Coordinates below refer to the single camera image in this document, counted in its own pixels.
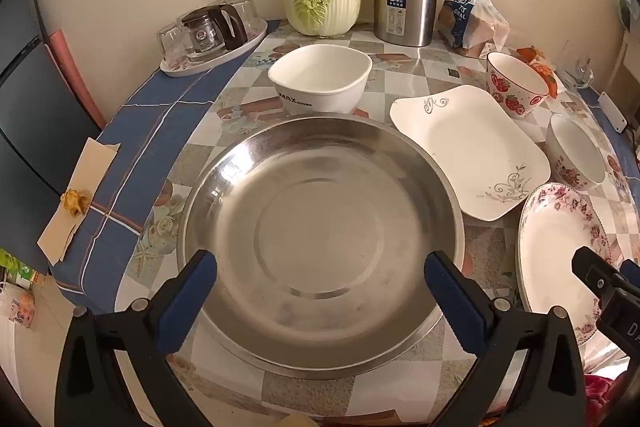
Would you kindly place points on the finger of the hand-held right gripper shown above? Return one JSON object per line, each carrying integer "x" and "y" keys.
{"x": 595, "y": 274}
{"x": 632, "y": 277}

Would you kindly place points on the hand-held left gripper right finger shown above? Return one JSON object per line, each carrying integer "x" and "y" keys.
{"x": 455, "y": 307}

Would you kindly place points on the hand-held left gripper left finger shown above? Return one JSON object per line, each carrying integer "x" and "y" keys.
{"x": 187, "y": 302}

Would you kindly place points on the pink floral round plate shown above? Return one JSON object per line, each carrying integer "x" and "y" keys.
{"x": 545, "y": 252}

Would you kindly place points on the large stainless steel basin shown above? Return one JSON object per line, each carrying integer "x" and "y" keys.
{"x": 320, "y": 232}

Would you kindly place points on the white square bowl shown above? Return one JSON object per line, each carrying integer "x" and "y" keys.
{"x": 320, "y": 77}

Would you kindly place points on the red cloth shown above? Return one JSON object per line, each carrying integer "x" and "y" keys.
{"x": 605, "y": 399}

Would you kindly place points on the white bowl with red emblem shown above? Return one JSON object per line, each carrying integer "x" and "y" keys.
{"x": 575, "y": 147}

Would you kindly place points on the dried orange peel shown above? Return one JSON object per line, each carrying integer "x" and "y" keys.
{"x": 76, "y": 202}

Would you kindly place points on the white square plate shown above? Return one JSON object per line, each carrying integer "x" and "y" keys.
{"x": 465, "y": 152}

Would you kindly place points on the white power adapter box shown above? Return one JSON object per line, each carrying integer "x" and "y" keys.
{"x": 612, "y": 112}

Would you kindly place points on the pink printed packet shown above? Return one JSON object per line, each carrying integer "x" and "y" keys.
{"x": 24, "y": 309}

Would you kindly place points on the beige paper sheet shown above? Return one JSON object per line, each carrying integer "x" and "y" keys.
{"x": 90, "y": 167}

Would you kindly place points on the green carton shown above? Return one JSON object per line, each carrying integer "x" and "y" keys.
{"x": 17, "y": 269}

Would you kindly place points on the blue checked tablecloth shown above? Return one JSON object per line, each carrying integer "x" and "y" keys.
{"x": 150, "y": 132}

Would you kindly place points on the strawberry print bowl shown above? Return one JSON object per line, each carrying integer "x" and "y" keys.
{"x": 520, "y": 99}

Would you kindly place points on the patterned plastic table cover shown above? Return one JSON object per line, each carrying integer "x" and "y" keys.
{"x": 225, "y": 107}

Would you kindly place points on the clear glass mug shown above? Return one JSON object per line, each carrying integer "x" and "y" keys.
{"x": 580, "y": 72}

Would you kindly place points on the white oval tray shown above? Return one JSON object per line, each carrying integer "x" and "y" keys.
{"x": 205, "y": 63}

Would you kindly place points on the dark blue cabinet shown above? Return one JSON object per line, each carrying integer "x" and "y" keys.
{"x": 30, "y": 107}

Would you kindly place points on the clear drinking glass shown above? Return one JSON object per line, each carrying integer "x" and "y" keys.
{"x": 172, "y": 42}
{"x": 219, "y": 3}
{"x": 245, "y": 9}

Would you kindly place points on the pink foam roll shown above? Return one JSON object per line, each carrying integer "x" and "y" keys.
{"x": 70, "y": 67}

